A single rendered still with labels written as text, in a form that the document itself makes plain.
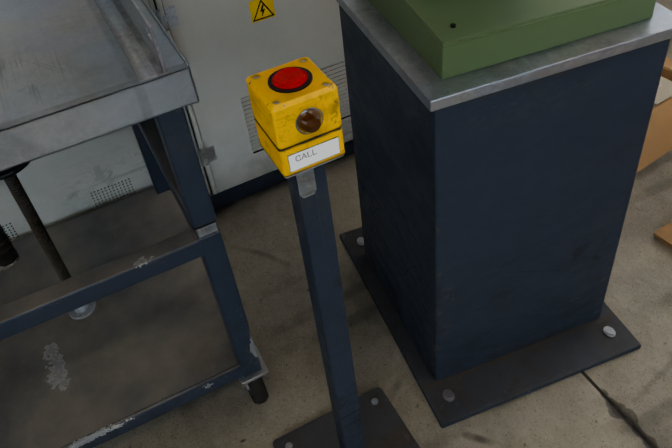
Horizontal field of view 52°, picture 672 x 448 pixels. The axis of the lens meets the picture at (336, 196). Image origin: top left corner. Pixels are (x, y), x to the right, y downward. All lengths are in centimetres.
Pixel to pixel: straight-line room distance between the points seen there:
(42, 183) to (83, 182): 10
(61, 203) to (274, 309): 60
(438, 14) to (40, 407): 104
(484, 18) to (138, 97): 50
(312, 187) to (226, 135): 102
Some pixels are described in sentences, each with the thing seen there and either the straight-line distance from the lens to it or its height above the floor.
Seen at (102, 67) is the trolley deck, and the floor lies 85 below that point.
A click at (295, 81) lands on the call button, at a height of 91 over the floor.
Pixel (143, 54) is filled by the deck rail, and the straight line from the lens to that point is 99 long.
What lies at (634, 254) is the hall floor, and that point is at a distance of 185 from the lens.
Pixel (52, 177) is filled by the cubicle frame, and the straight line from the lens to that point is 181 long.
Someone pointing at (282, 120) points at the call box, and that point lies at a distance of 75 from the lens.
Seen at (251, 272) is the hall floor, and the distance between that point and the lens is 180.
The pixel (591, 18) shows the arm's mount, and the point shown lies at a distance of 112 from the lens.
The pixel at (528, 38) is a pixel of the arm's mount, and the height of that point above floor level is 78.
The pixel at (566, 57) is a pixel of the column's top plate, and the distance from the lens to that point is 109.
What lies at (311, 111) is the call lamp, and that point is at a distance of 75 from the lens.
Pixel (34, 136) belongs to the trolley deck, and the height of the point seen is 82.
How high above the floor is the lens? 131
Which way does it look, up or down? 42 degrees down
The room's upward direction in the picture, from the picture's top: 8 degrees counter-clockwise
